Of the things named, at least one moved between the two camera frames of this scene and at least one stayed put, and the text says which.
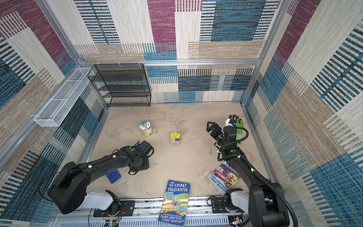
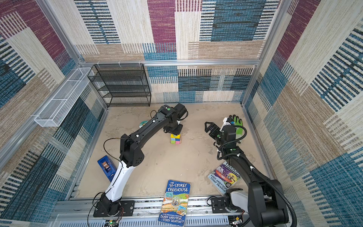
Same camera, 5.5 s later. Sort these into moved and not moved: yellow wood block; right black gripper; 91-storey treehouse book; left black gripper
Moved: left black gripper
Not moved: 91-storey treehouse book; yellow wood block; right black gripper
